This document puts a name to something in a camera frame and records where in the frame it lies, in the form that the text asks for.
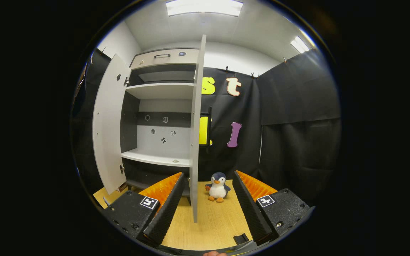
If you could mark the white and grey cabinet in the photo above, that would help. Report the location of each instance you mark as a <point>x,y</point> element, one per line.
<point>158,90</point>

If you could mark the penguin plush toy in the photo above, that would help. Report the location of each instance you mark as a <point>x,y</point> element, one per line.
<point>218,190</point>

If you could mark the white cabinet drawer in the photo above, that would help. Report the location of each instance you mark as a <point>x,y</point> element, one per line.
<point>148,60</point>

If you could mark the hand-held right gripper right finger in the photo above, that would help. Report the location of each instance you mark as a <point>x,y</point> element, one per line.
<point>249,213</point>

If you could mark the black backdrop cloth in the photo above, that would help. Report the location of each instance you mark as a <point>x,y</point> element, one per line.
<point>297,142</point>

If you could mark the small ceiling light panel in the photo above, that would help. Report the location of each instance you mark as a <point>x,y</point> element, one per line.
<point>299,44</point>

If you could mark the large ceiling light panel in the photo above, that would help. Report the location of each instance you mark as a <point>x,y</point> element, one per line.
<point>205,7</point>

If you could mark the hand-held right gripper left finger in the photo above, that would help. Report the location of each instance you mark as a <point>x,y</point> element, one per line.
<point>166,217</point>

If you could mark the white cabinet door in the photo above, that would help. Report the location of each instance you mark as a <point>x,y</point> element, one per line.
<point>110,124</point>
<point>195,142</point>

